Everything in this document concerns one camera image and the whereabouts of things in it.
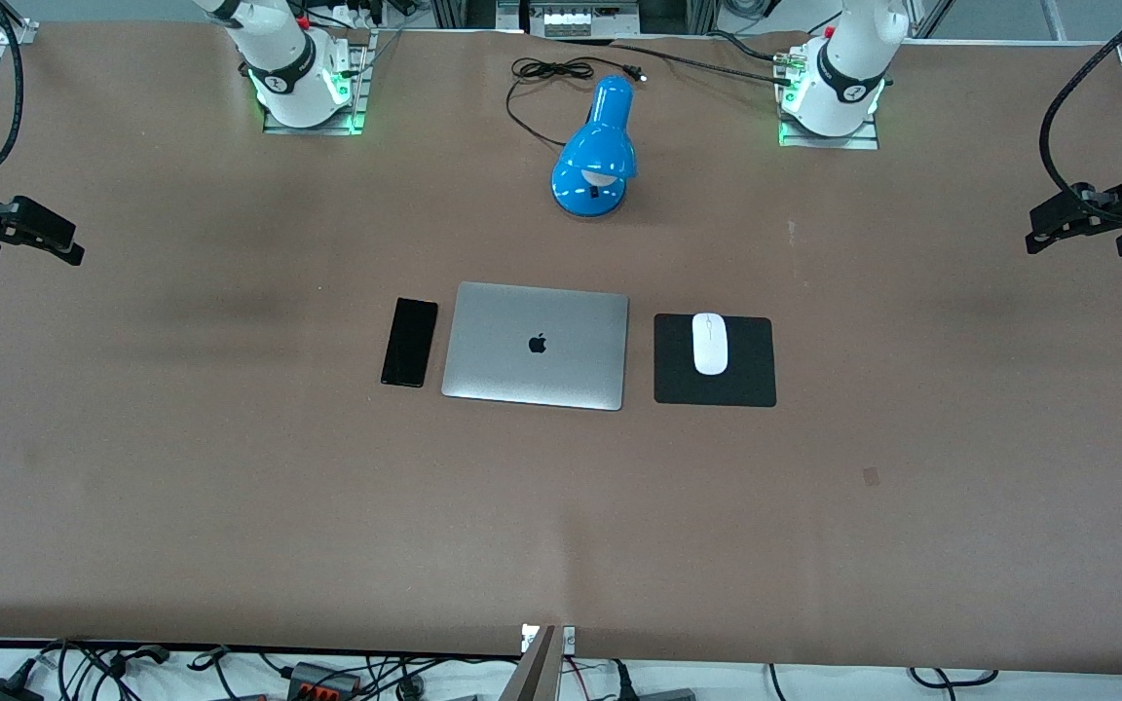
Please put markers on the black power adapter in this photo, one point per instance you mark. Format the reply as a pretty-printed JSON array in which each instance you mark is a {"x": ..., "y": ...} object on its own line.
[{"x": 1, "y": 691}]

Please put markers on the blue desk lamp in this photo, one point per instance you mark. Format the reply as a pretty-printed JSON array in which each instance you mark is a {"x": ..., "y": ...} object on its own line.
[{"x": 600, "y": 146}]

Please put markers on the white power strip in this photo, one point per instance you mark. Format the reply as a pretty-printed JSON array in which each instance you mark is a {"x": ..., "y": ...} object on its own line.
[{"x": 571, "y": 19}]

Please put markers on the silver closed laptop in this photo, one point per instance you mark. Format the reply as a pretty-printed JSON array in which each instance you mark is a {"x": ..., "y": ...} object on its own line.
[{"x": 522, "y": 370}]

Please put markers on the black connector block orange levers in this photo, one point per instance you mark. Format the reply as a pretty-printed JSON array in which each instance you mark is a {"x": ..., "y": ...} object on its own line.
[{"x": 322, "y": 680}]

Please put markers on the black smartphone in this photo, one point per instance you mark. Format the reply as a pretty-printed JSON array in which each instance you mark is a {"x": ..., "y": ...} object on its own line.
[{"x": 410, "y": 343}]

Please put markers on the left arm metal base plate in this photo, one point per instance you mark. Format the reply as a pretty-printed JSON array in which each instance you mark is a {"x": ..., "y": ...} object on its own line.
[{"x": 863, "y": 142}]

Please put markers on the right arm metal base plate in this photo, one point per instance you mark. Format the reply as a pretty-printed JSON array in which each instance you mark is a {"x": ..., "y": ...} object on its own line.
[{"x": 358, "y": 88}]

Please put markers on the white metal post bracket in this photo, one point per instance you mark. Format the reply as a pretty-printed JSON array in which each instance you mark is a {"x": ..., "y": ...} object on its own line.
[{"x": 569, "y": 639}]

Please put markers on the black mouse pad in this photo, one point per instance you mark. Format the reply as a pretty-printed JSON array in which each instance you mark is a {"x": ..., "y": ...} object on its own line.
[{"x": 746, "y": 375}]

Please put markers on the grey aluminium profile post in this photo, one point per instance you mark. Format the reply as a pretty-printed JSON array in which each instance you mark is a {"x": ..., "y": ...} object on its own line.
[{"x": 537, "y": 674}]

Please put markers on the white computer mouse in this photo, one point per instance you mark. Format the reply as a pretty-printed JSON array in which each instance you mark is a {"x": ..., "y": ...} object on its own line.
[{"x": 710, "y": 344}]

